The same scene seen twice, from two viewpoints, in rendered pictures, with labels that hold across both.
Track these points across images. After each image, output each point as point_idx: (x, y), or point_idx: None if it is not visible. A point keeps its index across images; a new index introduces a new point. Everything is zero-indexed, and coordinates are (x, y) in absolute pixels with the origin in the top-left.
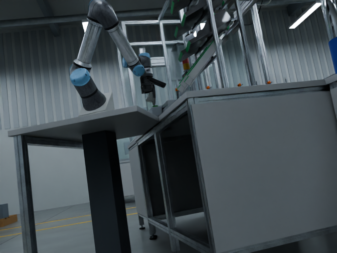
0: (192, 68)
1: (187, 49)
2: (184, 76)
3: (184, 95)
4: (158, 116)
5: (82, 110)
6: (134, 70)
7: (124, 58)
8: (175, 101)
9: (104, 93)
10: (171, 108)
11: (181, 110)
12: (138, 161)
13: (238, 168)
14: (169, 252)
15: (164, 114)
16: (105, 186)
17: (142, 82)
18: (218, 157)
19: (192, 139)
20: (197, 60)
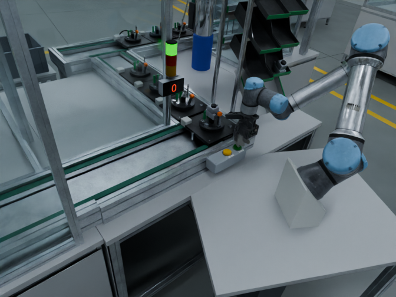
0: (285, 96)
1: (276, 76)
2: (172, 85)
3: (319, 125)
4: (268, 152)
5: (320, 203)
6: (290, 114)
7: (306, 104)
8: (307, 131)
9: (293, 165)
10: (298, 137)
11: (306, 135)
12: (92, 276)
13: (284, 151)
14: (203, 267)
15: (283, 145)
16: None
17: (253, 123)
18: (296, 150)
19: (307, 148)
20: (282, 88)
